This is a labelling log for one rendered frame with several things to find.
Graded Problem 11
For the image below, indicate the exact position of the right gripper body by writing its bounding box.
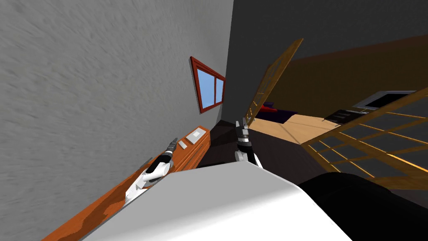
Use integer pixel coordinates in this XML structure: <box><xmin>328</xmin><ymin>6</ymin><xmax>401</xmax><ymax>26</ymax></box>
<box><xmin>236</xmin><ymin>127</ymin><xmax>251</xmax><ymax>144</ymax></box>

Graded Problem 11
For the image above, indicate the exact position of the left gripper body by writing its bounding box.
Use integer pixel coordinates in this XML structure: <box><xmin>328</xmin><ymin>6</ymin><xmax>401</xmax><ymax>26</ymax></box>
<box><xmin>166</xmin><ymin>137</ymin><xmax>179</xmax><ymax>155</ymax></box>

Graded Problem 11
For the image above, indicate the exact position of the dark sofa with red cushion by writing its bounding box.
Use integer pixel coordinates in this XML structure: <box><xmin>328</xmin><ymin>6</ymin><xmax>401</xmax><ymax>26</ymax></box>
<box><xmin>255</xmin><ymin>102</ymin><xmax>299</xmax><ymax>125</ymax></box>

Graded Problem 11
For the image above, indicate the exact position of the red framed window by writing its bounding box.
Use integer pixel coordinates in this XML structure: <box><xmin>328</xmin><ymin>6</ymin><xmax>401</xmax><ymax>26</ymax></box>
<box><xmin>189</xmin><ymin>56</ymin><xmax>227</xmax><ymax>115</ymax></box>

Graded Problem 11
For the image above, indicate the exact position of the wooden lattice door leaf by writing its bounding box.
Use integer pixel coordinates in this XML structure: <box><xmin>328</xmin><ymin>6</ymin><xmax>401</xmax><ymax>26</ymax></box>
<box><xmin>245</xmin><ymin>38</ymin><xmax>305</xmax><ymax>127</ymax></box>
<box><xmin>300</xmin><ymin>87</ymin><xmax>428</xmax><ymax>191</ymax></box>

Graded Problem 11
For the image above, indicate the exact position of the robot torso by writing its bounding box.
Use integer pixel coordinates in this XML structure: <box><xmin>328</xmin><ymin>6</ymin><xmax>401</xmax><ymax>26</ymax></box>
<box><xmin>81</xmin><ymin>161</ymin><xmax>352</xmax><ymax>241</ymax></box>

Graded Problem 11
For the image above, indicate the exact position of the orange wooden sideboard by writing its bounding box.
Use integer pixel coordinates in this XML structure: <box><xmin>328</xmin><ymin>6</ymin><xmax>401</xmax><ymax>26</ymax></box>
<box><xmin>41</xmin><ymin>125</ymin><xmax>211</xmax><ymax>241</ymax></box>

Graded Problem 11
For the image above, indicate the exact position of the grey framed black screen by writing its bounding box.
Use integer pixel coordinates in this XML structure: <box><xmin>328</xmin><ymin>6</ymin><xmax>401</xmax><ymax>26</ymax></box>
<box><xmin>352</xmin><ymin>90</ymin><xmax>418</xmax><ymax>111</ymax></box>

